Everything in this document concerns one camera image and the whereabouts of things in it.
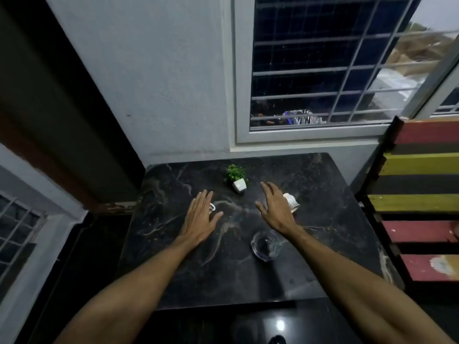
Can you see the person's left hand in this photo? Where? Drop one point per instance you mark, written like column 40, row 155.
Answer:
column 197, row 222

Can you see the person's right hand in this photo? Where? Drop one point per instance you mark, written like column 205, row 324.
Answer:
column 278, row 214

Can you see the white shaker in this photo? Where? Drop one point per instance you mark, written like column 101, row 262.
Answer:
column 292, row 202
column 212, row 207

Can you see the clear glass ashtray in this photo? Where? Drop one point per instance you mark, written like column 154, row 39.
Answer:
column 265, row 248

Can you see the small green potted plant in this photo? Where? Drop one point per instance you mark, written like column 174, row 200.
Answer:
column 235, row 172

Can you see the person's left forearm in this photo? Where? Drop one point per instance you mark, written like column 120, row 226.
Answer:
column 143, row 290

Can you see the person's right forearm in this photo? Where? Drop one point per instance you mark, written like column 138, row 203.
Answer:
column 340, row 283

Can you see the person's right black shoe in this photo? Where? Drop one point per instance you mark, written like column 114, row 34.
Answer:
column 278, row 340

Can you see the black marble table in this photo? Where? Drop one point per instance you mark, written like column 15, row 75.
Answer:
column 233, row 283

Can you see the striped cloth behind window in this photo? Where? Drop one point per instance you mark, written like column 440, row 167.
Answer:
column 303, row 117

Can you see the red yellow black wooden bench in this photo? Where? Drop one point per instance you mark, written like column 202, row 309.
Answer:
column 416, row 164

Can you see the white window with bar grille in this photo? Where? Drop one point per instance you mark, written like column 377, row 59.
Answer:
column 244, row 68

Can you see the white window with mesh grille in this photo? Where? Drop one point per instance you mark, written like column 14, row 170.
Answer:
column 14, row 229

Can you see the dark door with brown frame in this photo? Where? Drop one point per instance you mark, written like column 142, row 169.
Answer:
column 53, row 103

